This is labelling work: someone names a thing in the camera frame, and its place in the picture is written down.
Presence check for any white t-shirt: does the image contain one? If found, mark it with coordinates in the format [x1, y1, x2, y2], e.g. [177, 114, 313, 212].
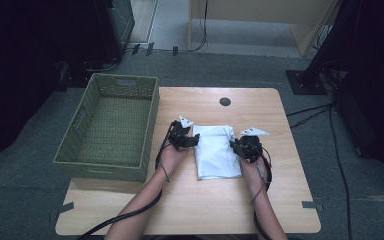
[192, 124, 244, 181]

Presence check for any person's right hand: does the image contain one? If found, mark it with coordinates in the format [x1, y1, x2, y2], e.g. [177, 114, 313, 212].
[239, 156, 268, 195]

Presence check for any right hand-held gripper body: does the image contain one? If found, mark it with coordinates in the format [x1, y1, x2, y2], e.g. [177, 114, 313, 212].
[239, 127, 270, 164]

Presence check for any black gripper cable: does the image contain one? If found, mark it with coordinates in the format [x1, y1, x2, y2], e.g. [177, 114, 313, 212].
[249, 145, 275, 240]
[77, 121, 178, 240]

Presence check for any person's left hand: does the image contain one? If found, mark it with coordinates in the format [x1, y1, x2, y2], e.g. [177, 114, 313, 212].
[158, 141, 190, 175]

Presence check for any light wooden cabinet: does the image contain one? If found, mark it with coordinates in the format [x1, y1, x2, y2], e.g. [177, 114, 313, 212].
[188, 0, 343, 57]

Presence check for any black metal stand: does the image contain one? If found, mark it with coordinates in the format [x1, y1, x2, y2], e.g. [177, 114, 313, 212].
[285, 0, 364, 96]

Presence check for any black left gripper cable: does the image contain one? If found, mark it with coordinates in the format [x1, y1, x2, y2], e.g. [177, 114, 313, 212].
[77, 121, 178, 240]

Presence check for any black hanging cable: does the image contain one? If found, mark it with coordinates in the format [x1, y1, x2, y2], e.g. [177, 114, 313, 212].
[187, 0, 210, 53]

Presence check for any green woven basket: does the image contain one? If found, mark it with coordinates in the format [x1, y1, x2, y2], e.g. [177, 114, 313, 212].
[53, 73, 161, 183]

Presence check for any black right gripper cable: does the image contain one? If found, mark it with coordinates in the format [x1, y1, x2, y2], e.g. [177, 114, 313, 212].
[249, 145, 275, 240]

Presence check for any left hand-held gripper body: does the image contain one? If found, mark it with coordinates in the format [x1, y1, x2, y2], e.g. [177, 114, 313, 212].
[168, 114, 195, 151]

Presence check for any dark curtain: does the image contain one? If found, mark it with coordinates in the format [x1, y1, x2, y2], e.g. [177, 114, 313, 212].
[0, 0, 98, 166]
[333, 0, 384, 175]

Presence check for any long black floor cable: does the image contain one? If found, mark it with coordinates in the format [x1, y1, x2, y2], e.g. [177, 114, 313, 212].
[328, 105, 354, 240]

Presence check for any black cabinet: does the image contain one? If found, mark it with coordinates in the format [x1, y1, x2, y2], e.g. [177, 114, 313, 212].
[93, 0, 136, 64]

